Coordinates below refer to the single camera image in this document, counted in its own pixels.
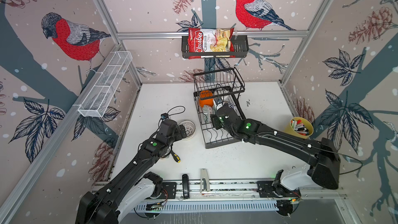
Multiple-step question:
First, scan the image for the white mesh wall basket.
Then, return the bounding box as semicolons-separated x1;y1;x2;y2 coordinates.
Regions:
78;51;132;118

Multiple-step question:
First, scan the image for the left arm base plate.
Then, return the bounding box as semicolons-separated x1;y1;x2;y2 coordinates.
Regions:
147;182;177;201

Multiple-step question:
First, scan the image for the yellow black screwdriver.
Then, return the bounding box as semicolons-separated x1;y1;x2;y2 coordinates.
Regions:
171;150;181;163

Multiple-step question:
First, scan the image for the grey metal bracket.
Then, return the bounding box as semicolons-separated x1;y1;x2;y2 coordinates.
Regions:
200;169;210;194

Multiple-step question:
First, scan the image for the maroon triangle patterned bowl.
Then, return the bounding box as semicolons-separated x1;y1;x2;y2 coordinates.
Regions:
179;120;196;140

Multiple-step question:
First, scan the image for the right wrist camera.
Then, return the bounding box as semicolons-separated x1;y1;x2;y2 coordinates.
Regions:
213;97;224;110

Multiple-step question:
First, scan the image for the green patterned ceramic bowl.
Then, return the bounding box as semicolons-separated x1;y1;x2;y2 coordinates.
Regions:
202;105;214;123

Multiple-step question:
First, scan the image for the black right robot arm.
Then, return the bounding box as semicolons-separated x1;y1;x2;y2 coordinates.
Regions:
210;106;341;191

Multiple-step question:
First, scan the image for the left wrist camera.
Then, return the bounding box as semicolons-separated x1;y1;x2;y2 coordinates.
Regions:
160;113;170;122

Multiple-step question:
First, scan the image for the yellow marker cup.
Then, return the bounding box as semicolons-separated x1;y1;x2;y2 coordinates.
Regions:
284;117;314;139

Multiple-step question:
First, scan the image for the orange plastic bowl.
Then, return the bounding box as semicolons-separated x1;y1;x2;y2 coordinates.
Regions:
199;90;214;108

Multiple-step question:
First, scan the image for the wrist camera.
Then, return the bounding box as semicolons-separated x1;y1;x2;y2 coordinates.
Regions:
160;113;170;122
213;97;224;110

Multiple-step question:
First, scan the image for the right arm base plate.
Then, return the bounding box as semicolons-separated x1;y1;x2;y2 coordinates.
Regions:
256;181;301;198

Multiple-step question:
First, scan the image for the red cassava chips bag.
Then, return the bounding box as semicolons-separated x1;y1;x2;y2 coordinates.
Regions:
188;28;234;54

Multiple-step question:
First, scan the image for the black wire dish rack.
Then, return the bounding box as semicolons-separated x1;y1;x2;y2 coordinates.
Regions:
193;68;246;149

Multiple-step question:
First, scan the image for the black wall wire shelf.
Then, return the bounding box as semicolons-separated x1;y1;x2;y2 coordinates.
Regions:
181;35;249;59

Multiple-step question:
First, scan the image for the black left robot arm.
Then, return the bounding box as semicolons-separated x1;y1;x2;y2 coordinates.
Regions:
75;119;187;224

